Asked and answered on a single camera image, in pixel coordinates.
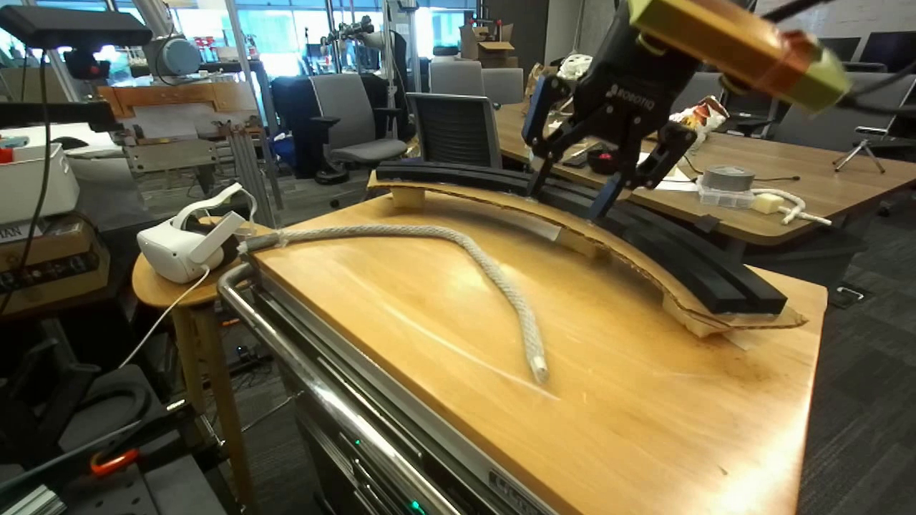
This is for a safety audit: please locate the chrome cart handle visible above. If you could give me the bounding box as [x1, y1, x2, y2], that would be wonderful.
[215, 261, 460, 515]

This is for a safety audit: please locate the red white snack packet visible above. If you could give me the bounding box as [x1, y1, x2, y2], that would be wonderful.
[670, 95, 731, 138]

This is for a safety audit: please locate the thin white headset cable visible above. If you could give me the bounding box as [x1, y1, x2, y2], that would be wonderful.
[110, 267, 215, 378]

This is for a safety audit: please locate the orange clamp handle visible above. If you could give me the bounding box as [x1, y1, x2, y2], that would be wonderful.
[87, 445, 139, 480]

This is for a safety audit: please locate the black curved track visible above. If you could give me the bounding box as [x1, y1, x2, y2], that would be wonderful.
[371, 155, 793, 317]

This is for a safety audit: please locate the curved wooden cardboard base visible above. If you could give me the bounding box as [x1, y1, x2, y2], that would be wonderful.
[365, 168, 809, 341]

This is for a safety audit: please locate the cluttered wooden workbench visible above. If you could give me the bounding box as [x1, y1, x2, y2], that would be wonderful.
[95, 73, 262, 176]

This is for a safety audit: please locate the grey tape roll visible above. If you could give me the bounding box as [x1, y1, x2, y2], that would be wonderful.
[700, 166, 756, 194]

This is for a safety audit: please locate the white VR headset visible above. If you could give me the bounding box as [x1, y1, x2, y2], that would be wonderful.
[133, 179, 262, 287]

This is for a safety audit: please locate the white braided rope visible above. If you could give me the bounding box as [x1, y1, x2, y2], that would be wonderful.
[238, 221, 551, 387]

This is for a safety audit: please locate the white power strip cable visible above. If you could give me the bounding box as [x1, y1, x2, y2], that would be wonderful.
[774, 186, 832, 228]

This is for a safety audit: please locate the black flat panel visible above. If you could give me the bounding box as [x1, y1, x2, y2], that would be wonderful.
[0, 6, 153, 52]

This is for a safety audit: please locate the black mesh office chair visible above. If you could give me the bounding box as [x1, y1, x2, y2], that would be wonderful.
[405, 92, 504, 171]

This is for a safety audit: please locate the black hanging cable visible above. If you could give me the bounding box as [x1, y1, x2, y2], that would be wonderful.
[0, 52, 50, 317]

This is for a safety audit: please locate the white box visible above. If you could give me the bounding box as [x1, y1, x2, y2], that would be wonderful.
[0, 139, 83, 228]

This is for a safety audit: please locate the grey folding chair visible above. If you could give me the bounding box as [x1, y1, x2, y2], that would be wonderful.
[830, 72, 916, 176]

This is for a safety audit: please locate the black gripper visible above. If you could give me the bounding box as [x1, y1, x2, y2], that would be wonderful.
[518, 25, 703, 222]

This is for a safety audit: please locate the round wooden stool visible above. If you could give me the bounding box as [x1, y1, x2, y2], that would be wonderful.
[129, 221, 281, 515]

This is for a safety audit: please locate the grey padded office chair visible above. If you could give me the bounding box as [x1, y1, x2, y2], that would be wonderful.
[306, 72, 411, 179]

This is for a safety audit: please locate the metal cart frame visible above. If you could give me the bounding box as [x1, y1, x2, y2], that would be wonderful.
[241, 274, 565, 515]

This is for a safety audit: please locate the grey chair backrest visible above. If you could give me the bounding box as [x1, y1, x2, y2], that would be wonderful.
[427, 56, 487, 96]

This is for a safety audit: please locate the grey round camera housing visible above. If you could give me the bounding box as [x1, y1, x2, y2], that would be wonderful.
[145, 35, 206, 81]

